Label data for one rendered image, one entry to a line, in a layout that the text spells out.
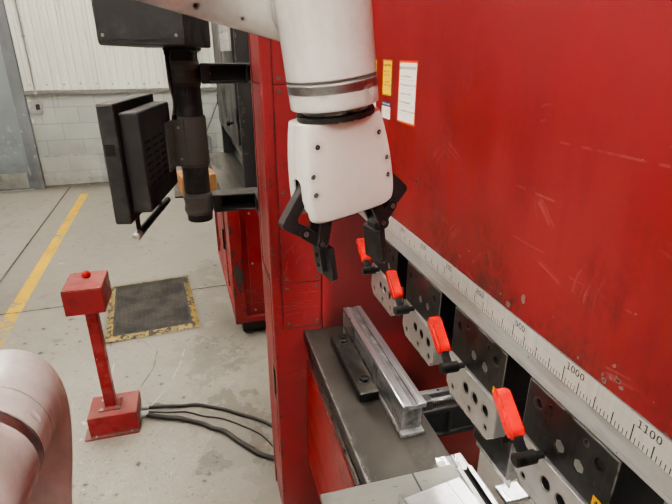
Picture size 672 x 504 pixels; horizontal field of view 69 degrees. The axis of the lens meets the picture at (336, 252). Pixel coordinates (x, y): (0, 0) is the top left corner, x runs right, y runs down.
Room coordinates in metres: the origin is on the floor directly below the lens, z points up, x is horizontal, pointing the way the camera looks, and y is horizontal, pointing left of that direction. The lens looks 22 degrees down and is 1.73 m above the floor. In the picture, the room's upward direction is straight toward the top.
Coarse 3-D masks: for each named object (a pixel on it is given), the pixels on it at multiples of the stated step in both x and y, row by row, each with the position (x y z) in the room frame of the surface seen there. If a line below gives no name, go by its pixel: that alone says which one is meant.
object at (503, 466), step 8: (480, 440) 0.66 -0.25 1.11; (488, 440) 0.64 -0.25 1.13; (496, 440) 0.62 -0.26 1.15; (480, 448) 0.67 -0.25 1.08; (488, 448) 0.63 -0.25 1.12; (496, 448) 0.62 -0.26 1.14; (504, 448) 0.60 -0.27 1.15; (512, 448) 0.58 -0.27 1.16; (488, 456) 0.65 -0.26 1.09; (496, 456) 0.61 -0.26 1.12; (504, 456) 0.59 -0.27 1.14; (496, 464) 0.61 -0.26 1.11; (504, 464) 0.59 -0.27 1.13; (512, 464) 0.59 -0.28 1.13; (504, 472) 0.59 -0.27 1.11; (512, 472) 0.59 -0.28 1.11; (504, 480) 0.60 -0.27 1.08
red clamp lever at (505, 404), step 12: (504, 396) 0.52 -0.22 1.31; (504, 408) 0.51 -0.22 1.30; (516, 408) 0.52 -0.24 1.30; (504, 420) 0.50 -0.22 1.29; (516, 420) 0.50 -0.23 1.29; (516, 432) 0.49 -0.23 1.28; (516, 444) 0.48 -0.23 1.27; (516, 456) 0.47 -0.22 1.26; (528, 456) 0.47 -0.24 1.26; (540, 456) 0.47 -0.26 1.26
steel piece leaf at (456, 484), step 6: (456, 480) 0.67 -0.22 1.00; (450, 486) 0.66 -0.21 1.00; (456, 486) 0.66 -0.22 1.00; (462, 486) 0.66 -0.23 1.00; (456, 492) 0.65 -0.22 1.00; (462, 492) 0.65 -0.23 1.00; (468, 492) 0.65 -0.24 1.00; (462, 498) 0.64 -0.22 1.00; (468, 498) 0.64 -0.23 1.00; (474, 498) 0.64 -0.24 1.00
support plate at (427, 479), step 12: (444, 468) 0.71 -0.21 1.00; (384, 480) 0.68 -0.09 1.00; (396, 480) 0.68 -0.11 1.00; (408, 480) 0.68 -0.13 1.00; (420, 480) 0.68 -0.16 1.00; (432, 480) 0.68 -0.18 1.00; (444, 480) 0.68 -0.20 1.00; (336, 492) 0.65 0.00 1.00; (348, 492) 0.65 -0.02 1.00; (360, 492) 0.65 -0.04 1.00; (372, 492) 0.65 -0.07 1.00; (384, 492) 0.65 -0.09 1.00; (396, 492) 0.65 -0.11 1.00; (408, 492) 0.65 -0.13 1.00
